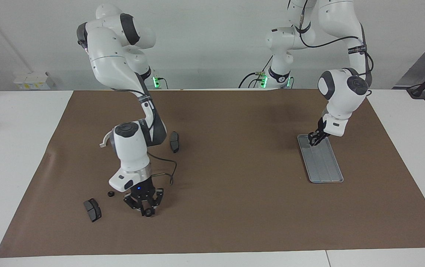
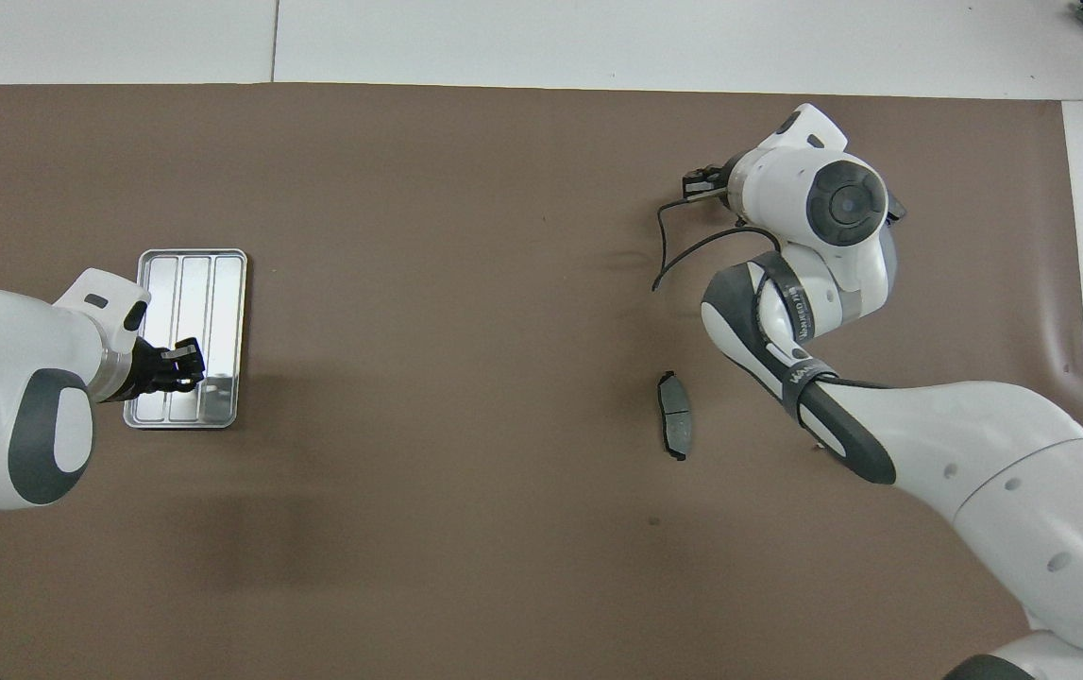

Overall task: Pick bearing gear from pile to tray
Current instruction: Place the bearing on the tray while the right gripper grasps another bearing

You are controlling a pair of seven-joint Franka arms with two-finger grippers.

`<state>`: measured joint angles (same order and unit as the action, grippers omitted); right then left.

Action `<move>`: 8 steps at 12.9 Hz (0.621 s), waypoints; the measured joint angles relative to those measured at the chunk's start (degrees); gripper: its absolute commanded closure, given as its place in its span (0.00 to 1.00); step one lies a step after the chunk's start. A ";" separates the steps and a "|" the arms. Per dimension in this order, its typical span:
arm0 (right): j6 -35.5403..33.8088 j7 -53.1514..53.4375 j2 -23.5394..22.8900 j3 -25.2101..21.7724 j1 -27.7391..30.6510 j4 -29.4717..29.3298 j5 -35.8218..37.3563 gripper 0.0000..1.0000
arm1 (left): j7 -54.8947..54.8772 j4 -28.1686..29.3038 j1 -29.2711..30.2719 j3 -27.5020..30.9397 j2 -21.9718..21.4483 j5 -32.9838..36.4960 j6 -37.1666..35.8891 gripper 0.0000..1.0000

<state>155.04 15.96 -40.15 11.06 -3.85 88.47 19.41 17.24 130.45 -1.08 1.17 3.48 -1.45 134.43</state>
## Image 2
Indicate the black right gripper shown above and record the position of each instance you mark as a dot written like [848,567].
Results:
[722,182]

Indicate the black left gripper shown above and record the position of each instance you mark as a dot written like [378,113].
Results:
[149,373]

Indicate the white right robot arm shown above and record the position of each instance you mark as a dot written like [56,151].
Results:
[975,453]

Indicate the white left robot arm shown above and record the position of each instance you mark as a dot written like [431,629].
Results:
[12,359]

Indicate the silver metal tray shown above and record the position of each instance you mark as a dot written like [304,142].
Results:
[211,302]

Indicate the short grey brake pad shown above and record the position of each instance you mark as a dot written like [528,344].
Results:
[896,206]

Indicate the long grey brake pad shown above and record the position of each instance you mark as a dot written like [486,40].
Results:
[675,416]

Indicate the brown table mat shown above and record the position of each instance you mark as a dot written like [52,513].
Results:
[456,283]

